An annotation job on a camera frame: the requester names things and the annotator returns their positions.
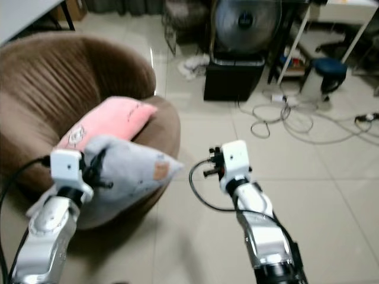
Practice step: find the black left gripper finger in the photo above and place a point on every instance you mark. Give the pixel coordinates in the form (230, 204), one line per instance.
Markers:
(104, 184)
(97, 161)

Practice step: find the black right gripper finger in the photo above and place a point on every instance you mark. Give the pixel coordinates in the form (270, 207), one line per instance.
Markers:
(209, 173)
(212, 151)

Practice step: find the grey pillow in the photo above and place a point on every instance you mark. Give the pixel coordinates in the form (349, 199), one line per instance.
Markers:
(136, 165)

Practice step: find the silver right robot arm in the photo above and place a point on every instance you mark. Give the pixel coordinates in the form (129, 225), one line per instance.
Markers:
(266, 236)

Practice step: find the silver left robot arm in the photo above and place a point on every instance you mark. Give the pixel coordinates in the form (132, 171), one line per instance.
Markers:
(47, 236)

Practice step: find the pink printed pillow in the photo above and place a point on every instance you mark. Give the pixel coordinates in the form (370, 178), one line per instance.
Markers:
(112, 118)

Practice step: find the brown round sofa chair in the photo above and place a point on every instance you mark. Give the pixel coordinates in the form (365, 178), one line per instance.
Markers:
(59, 83)

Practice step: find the black box cabinet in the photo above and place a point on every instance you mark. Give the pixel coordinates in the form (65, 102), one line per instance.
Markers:
(234, 80)

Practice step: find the white power adapter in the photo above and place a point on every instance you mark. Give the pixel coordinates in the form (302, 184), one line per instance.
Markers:
(279, 97)

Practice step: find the white crumpled cloth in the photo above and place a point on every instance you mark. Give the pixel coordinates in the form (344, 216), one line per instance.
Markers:
(193, 66)

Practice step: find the low wooden shelf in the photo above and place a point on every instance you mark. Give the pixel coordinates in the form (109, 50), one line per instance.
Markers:
(290, 66)

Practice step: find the large grey round fan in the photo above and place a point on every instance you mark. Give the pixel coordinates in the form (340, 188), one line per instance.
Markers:
(249, 23)

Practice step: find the blue round stool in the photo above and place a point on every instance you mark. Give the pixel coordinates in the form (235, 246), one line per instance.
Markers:
(330, 67)

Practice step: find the brown cardboard box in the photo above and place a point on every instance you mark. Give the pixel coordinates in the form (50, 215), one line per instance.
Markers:
(74, 9)

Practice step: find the black power plug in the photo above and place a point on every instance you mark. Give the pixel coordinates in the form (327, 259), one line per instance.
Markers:
(367, 118)

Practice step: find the white table with black legs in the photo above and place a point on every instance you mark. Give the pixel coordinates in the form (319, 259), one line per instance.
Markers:
(23, 15)

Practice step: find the black office chair base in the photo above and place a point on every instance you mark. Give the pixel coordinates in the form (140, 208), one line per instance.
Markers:
(340, 46)

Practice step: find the white table with slanted legs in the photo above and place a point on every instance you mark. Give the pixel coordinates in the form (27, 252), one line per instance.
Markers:
(337, 9)

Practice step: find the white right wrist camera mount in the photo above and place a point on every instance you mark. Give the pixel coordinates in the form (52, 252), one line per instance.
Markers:
(235, 163)

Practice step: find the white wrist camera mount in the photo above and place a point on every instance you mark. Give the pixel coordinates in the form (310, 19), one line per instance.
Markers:
(235, 163)
(66, 168)

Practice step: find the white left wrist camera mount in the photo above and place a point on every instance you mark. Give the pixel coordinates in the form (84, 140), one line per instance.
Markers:
(66, 168)

